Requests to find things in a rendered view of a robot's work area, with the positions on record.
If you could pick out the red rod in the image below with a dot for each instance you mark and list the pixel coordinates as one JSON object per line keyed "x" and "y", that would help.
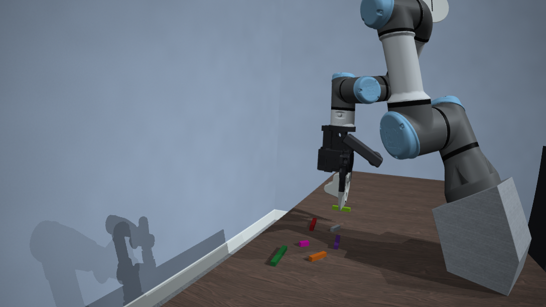
{"x": 313, "y": 224}

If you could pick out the purple rod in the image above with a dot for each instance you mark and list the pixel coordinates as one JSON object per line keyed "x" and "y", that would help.
{"x": 336, "y": 244}

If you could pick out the orange rectangular rod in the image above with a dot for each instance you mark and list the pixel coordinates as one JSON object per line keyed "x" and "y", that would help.
{"x": 317, "y": 256}

